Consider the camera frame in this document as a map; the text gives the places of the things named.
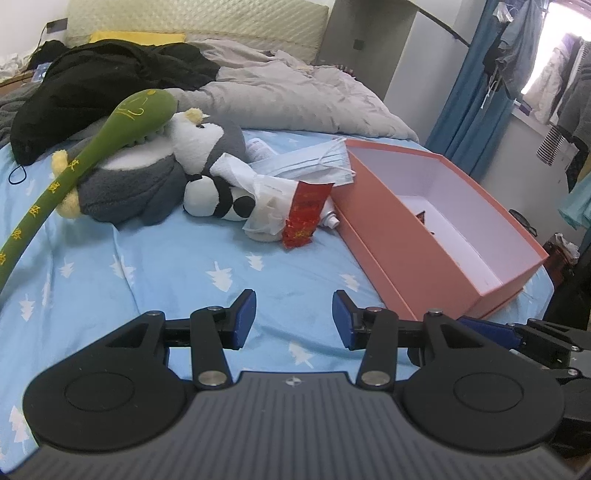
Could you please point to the red floral candy wrapper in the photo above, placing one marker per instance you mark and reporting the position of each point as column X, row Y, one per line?
column 421, row 216

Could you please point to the black clothing pile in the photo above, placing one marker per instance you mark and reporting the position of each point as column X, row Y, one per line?
column 86, row 83

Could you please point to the clear bag with cream item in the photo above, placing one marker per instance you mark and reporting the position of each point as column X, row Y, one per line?
column 273, row 197

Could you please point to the white spray bottle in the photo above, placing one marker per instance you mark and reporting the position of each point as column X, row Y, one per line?
column 329, row 218

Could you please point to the blue surgical face mask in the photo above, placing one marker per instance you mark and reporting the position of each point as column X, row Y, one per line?
column 326, row 163

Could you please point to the blue patterned bed sheet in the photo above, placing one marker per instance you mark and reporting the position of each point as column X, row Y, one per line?
column 81, row 279

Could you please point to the grey duvet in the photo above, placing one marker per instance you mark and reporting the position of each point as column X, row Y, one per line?
column 277, row 91

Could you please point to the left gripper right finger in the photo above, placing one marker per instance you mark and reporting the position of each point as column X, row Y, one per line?
column 373, row 330

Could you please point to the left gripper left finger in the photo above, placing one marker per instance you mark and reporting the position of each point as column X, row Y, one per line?
column 215, row 328

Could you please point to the small panda plush toy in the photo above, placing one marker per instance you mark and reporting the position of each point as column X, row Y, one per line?
column 206, row 196

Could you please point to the cardboard box bedside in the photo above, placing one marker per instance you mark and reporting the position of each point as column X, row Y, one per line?
column 11, row 84

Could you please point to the blue curtain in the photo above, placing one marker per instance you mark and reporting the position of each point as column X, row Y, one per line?
column 471, row 126

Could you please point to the white paper towel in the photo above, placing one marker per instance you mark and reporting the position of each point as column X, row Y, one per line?
column 236, row 172

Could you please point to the wall power socket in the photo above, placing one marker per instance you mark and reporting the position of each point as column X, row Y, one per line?
column 56, row 26

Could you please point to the grey white wardrobe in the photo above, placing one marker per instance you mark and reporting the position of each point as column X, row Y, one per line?
column 409, row 53

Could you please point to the salmon pink cardboard box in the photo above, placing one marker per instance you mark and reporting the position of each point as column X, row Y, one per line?
column 479, row 258

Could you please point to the small white medicine bottle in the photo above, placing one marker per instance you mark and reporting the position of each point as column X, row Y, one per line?
column 258, row 150

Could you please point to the hanging clothes rack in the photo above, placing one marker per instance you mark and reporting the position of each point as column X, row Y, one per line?
column 545, row 150

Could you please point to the red foil tea packet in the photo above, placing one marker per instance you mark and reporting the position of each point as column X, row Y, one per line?
column 305, row 213

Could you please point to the grey penguin plush toy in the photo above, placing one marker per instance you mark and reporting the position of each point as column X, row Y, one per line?
column 147, row 180

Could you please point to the dark grey garment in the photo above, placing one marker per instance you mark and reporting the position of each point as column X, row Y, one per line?
column 9, row 106

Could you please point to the cream quilted headboard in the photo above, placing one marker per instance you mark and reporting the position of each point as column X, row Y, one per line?
column 296, row 27

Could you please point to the yellow pillow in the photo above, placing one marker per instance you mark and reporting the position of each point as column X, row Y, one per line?
column 139, row 38

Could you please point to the green plush back scratcher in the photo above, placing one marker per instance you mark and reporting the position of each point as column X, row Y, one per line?
column 139, row 115

